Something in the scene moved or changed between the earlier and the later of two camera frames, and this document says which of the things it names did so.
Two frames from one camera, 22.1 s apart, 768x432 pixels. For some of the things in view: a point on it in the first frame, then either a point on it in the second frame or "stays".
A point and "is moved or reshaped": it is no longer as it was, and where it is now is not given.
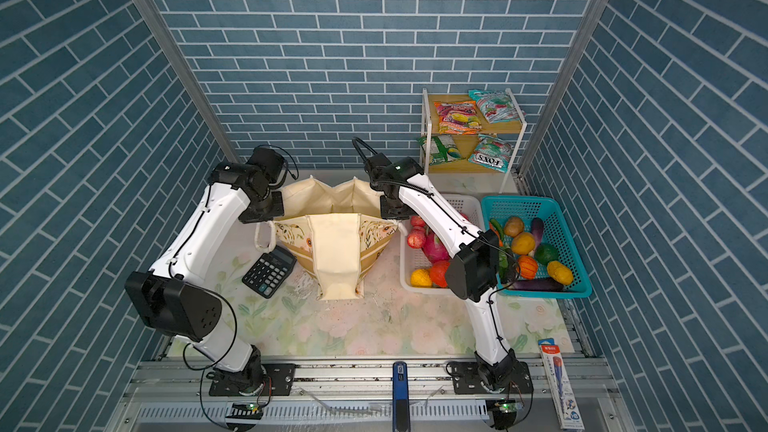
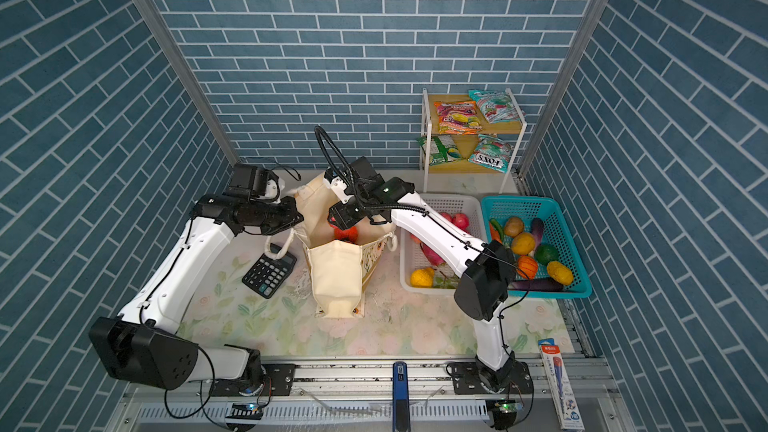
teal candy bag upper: x=496 y=107 stays
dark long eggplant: x=543 y=285 stays
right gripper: x=386 y=213 to x=341 y=217
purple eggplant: x=537 y=226 stays
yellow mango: x=523 y=243 stays
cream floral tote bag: x=337 y=233 is moved or reshaped
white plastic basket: x=470 y=208 stays
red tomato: x=438 y=273 to x=349 y=234
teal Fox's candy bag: x=491 y=151 stays
